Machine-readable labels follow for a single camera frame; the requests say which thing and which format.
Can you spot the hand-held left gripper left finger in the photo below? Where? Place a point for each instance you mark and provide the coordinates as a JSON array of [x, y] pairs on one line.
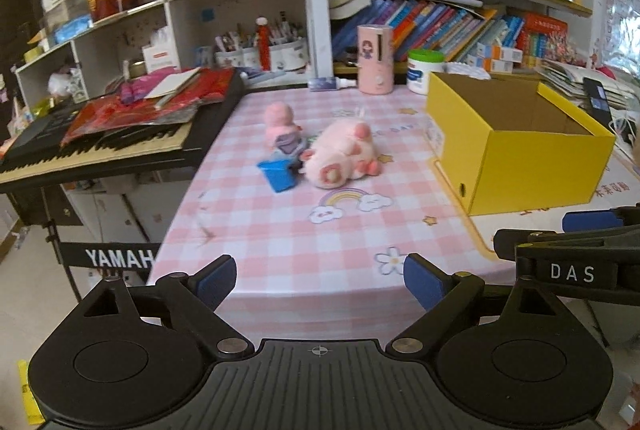
[[217, 282]]

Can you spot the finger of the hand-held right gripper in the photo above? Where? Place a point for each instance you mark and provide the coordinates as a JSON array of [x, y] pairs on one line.
[[565, 260], [587, 222]]

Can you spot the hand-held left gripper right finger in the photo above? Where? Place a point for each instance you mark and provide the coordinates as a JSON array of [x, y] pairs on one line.
[[425, 285]]

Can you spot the yellow cardboard box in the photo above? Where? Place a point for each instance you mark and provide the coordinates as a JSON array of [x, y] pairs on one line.
[[510, 165]]

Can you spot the small blue toy bin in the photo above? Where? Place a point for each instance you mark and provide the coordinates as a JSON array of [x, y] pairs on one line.
[[277, 175]]

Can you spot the small grey purple toy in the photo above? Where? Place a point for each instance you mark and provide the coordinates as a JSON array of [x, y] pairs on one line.
[[287, 145]]

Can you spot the pink pig plush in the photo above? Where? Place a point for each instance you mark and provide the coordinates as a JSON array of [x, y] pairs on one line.
[[340, 150]]

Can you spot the pink duck plush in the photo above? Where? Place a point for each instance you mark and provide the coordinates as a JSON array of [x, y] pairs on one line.
[[280, 120]]

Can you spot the pink checked tablecloth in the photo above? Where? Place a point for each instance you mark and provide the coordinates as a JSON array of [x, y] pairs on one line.
[[280, 235]]

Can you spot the black keyboard stand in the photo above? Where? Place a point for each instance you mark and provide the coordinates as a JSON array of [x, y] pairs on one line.
[[117, 257]]

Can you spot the white cabinet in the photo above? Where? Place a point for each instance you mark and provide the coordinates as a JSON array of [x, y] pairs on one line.
[[115, 215]]

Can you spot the black phone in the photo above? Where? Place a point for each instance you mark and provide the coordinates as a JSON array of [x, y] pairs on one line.
[[597, 100]]

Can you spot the stack of magazines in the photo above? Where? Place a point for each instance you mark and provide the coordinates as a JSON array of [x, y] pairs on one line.
[[562, 78]]

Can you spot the small orange white boxes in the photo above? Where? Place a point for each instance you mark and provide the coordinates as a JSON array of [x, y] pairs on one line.
[[497, 58]]

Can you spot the red boxed book set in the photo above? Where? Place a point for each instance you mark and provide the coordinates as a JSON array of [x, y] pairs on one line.
[[545, 38]]

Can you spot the red plastic bags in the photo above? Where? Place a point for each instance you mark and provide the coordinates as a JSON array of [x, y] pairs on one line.
[[115, 118]]

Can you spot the cream notebook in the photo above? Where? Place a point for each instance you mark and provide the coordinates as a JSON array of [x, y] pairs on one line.
[[170, 85]]

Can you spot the white cream jar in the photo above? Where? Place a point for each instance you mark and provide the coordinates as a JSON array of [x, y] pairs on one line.
[[422, 75]]

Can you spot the purple plastic bag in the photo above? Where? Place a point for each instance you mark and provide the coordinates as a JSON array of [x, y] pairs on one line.
[[132, 90]]

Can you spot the yellow bag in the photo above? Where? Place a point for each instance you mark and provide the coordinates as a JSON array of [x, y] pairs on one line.
[[27, 390]]

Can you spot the small spray bottle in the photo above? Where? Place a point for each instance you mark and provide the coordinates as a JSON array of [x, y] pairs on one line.
[[327, 84]]

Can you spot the black electronic keyboard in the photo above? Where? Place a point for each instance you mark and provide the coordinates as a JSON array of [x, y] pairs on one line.
[[30, 155]]

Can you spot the tape roll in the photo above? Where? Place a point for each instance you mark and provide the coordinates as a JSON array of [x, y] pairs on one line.
[[135, 69]]

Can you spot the white box red label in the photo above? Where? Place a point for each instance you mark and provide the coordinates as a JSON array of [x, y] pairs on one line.
[[160, 60]]

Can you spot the pink cartoon humidifier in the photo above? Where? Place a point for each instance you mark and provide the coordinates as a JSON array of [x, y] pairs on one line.
[[375, 60]]

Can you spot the red tassel ornament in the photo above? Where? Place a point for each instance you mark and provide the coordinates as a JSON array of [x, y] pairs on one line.
[[262, 45]]

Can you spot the row of blue books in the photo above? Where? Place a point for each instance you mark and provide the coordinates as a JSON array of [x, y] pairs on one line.
[[430, 25]]

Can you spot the white plastic bag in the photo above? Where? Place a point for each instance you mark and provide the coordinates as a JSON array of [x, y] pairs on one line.
[[62, 83]]

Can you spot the bunch of pens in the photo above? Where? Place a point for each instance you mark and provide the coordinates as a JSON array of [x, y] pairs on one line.
[[280, 30]]

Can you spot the white shelf unit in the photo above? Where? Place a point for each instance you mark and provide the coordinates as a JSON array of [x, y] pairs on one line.
[[200, 10]]

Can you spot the blue packet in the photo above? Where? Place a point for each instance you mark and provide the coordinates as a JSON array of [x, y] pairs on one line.
[[72, 30]]

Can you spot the thick white books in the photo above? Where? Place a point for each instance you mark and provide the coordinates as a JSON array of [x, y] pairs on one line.
[[350, 0]]

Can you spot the wall poster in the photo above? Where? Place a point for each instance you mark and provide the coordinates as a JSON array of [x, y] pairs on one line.
[[622, 0]]

